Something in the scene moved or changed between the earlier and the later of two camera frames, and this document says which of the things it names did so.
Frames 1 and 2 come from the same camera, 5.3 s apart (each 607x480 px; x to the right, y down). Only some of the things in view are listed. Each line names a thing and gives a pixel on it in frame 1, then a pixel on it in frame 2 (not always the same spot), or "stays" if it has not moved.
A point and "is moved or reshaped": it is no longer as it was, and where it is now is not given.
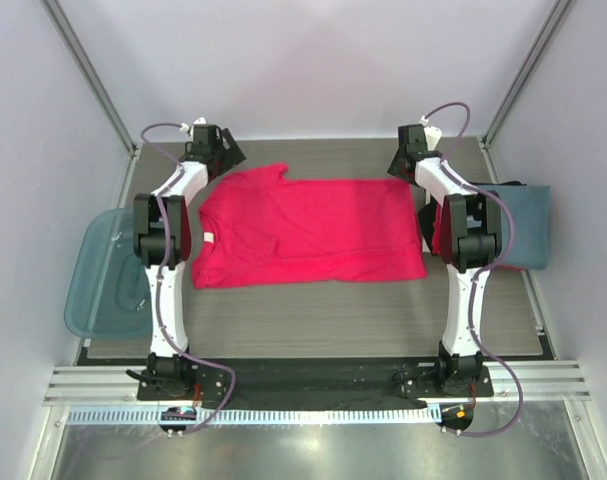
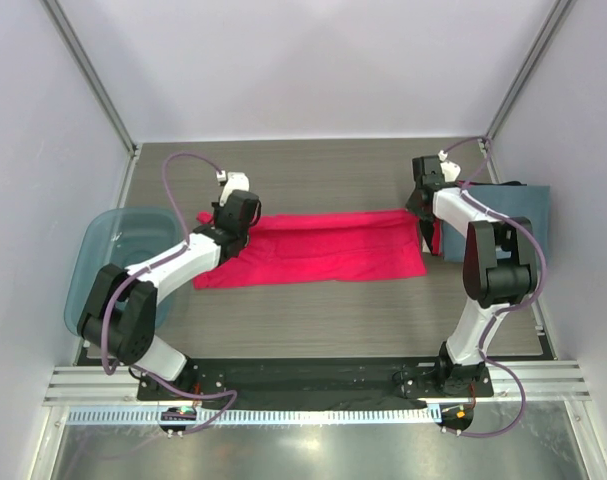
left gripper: (233, 156) -> (217, 209)
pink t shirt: (263, 227) is moved or reshaped
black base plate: (277, 384) stays
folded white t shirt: (425, 245) stays
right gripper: (395, 166) -> (412, 204)
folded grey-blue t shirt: (531, 207) stays
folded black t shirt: (427, 218) stays
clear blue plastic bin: (108, 293) stays
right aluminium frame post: (536, 51) stays
